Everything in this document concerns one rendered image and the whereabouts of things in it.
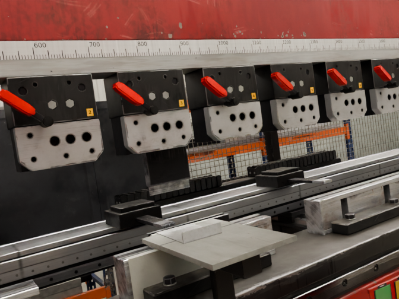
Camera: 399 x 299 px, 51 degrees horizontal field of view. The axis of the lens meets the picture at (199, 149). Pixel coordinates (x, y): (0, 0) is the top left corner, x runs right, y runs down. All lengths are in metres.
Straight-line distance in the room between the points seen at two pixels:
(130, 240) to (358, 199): 0.66
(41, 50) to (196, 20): 0.34
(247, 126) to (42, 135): 0.46
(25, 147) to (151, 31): 0.34
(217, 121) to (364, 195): 0.57
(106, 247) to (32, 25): 0.58
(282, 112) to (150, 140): 0.37
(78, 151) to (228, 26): 0.45
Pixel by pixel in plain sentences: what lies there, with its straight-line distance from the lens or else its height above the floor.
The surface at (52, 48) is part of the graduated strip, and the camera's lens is 0.82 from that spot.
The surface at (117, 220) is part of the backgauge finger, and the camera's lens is 1.08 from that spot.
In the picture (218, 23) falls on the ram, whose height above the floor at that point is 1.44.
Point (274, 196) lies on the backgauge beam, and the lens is 1.41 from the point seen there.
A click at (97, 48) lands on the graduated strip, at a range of 0.84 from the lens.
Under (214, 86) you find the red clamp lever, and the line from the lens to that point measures 0.90.
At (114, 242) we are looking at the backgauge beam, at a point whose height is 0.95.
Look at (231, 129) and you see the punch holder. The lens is 0.96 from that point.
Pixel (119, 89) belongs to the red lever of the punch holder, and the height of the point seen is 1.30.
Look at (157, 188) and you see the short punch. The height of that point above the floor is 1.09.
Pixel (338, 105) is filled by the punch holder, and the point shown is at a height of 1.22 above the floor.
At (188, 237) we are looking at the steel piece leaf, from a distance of 0.79.
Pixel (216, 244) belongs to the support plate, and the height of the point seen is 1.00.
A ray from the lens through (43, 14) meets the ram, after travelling 0.83.
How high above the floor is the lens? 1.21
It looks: 3 degrees down
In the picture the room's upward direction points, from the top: 8 degrees counter-clockwise
